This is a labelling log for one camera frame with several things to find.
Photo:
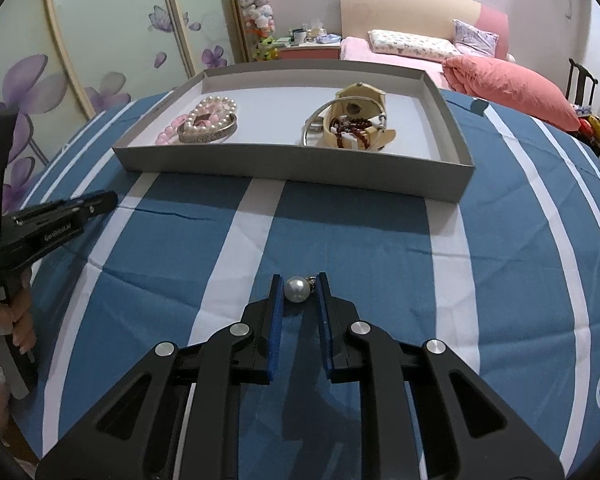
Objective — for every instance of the pink cream nightstand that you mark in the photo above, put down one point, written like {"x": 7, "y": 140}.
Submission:
{"x": 306, "y": 50}

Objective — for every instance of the cream and pink headboard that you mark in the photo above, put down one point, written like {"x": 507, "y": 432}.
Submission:
{"x": 432, "y": 18}

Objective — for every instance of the person's left hand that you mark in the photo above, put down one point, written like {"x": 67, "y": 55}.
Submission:
{"x": 18, "y": 315}

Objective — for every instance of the plush toy hanging tower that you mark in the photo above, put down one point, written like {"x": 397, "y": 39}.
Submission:
{"x": 258, "y": 25}

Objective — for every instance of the dark wooden chair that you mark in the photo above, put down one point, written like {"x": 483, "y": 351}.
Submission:
{"x": 583, "y": 79}

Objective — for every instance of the folded salmon pink duvet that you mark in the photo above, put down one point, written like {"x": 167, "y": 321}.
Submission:
{"x": 510, "y": 85}

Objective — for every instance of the pearl earring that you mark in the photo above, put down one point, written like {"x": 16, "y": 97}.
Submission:
{"x": 297, "y": 289}

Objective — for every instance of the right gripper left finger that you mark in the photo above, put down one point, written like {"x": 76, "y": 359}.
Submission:
{"x": 175, "y": 413}

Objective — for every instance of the purple patterned pillow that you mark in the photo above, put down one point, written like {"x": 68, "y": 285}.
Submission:
{"x": 470, "y": 40}

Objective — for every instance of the blue white striped cloth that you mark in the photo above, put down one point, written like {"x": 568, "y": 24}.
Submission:
{"x": 509, "y": 277}

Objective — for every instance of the grey cardboard tray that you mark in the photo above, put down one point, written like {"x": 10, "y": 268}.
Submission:
{"x": 278, "y": 137}

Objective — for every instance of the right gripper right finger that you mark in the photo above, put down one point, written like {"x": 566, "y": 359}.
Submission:
{"x": 423, "y": 405}

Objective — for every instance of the white floral pillow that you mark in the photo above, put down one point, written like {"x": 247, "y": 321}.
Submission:
{"x": 426, "y": 48}

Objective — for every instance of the sliding wardrobe with flower print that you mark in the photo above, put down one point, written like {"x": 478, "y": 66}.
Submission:
{"x": 63, "y": 62}

